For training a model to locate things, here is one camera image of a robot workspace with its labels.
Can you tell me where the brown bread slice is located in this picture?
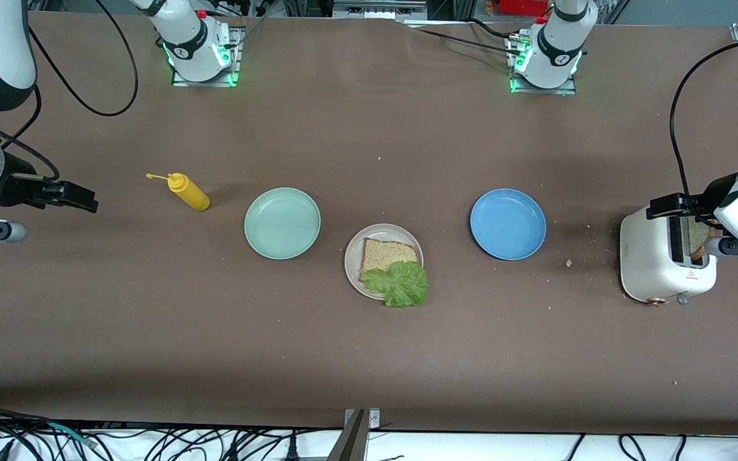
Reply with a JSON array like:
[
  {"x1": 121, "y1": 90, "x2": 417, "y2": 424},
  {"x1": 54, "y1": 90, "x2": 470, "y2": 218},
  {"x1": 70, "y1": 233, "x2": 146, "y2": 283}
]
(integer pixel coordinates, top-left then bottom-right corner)
[
  {"x1": 688, "y1": 218, "x2": 723, "y2": 262},
  {"x1": 359, "y1": 238, "x2": 421, "y2": 282}
]

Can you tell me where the yellow mustard squeeze bottle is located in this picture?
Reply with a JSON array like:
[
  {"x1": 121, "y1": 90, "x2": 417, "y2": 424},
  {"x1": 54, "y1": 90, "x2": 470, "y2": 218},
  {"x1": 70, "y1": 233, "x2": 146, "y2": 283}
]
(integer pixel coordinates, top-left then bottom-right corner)
[{"x1": 146, "y1": 172, "x2": 211, "y2": 212}]

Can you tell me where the green lettuce leaf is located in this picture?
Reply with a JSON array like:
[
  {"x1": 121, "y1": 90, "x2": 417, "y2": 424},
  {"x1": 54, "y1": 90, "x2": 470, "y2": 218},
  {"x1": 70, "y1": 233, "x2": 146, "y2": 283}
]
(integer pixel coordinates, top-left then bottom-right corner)
[{"x1": 361, "y1": 260, "x2": 429, "y2": 308}]

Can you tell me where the blue plate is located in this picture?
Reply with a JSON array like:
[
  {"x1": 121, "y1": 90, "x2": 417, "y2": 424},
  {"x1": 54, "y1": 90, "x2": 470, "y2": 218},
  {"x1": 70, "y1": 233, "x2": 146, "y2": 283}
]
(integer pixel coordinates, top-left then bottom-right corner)
[{"x1": 470, "y1": 188, "x2": 547, "y2": 261}]

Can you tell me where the mint green plate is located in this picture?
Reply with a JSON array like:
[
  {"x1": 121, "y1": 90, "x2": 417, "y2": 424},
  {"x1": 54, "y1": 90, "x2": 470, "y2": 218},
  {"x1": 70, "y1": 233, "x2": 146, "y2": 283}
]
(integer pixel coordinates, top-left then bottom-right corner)
[{"x1": 244, "y1": 187, "x2": 322, "y2": 261}]

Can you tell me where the beige plate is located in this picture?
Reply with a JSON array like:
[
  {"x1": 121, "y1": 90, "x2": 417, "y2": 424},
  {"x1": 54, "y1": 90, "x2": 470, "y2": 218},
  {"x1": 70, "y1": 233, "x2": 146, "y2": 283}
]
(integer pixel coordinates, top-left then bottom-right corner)
[{"x1": 344, "y1": 223, "x2": 424, "y2": 301}]

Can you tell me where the white toaster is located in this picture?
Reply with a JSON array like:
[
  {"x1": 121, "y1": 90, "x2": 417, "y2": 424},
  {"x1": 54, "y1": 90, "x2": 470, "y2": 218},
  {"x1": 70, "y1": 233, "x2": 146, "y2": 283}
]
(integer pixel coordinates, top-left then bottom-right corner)
[{"x1": 619, "y1": 197, "x2": 718, "y2": 307}]

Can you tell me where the red background box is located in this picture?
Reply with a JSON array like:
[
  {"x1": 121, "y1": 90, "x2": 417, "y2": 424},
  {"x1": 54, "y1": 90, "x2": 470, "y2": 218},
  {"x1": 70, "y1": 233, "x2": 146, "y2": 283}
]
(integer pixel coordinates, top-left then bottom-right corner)
[{"x1": 496, "y1": 0, "x2": 552, "y2": 17}]

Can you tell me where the grey metal beam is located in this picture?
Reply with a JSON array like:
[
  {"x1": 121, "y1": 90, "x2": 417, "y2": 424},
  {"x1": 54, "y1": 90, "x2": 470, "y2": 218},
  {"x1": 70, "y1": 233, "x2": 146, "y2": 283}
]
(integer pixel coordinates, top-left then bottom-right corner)
[{"x1": 326, "y1": 410, "x2": 370, "y2": 461}]

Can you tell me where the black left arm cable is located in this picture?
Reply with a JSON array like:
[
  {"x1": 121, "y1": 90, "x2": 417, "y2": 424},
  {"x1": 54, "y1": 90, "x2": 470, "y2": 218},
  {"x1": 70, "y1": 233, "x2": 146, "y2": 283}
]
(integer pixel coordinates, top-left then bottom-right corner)
[{"x1": 670, "y1": 37, "x2": 738, "y2": 222}]

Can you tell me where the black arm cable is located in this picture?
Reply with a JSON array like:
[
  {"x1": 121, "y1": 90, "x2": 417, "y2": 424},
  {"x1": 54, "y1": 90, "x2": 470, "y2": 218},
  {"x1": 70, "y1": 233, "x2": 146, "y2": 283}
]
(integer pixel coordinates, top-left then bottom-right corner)
[
  {"x1": 0, "y1": 0, "x2": 139, "y2": 183},
  {"x1": 670, "y1": 37, "x2": 738, "y2": 222}
]

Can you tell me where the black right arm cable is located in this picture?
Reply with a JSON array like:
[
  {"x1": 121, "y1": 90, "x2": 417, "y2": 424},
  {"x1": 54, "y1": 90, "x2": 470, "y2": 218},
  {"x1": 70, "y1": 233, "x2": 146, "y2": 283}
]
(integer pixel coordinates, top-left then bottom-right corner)
[{"x1": 0, "y1": 0, "x2": 139, "y2": 183}]

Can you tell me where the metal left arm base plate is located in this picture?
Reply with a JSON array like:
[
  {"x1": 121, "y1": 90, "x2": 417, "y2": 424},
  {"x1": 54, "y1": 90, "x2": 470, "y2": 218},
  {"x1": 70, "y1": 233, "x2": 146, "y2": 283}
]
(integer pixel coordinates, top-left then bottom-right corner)
[{"x1": 509, "y1": 32, "x2": 578, "y2": 95}]

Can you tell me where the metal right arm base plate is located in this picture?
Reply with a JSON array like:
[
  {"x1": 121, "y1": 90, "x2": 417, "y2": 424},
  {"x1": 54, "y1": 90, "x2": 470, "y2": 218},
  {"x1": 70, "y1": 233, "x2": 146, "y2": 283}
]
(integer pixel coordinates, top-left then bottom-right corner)
[{"x1": 172, "y1": 26, "x2": 243, "y2": 87}]

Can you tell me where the teal floor cable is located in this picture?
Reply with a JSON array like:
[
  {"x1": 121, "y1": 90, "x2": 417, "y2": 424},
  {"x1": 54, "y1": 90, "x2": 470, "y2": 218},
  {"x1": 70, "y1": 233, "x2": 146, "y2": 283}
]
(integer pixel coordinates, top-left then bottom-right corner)
[{"x1": 45, "y1": 421, "x2": 97, "y2": 447}]

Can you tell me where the black table power cable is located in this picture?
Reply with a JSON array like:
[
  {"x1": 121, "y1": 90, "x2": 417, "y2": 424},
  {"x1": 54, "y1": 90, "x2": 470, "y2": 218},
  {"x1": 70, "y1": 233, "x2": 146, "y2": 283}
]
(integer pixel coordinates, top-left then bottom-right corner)
[
  {"x1": 407, "y1": 26, "x2": 523, "y2": 56},
  {"x1": 462, "y1": 18, "x2": 516, "y2": 42}
]

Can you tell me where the aluminium frame profile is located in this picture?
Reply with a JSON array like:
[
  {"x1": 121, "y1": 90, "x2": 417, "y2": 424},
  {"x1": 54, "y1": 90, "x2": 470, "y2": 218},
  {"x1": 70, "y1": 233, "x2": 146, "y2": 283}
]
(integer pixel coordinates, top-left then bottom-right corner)
[{"x1": 332, "y1": 0, "x2": 429, "y2": 21}]

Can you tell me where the metal table edge bracket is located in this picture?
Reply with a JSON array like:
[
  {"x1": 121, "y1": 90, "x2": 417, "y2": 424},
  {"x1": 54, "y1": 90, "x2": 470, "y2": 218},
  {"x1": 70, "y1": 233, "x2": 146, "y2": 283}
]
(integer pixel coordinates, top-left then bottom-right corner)
[{"x1": 343, "y1": 408, "x2": 381, "y2": 431}]

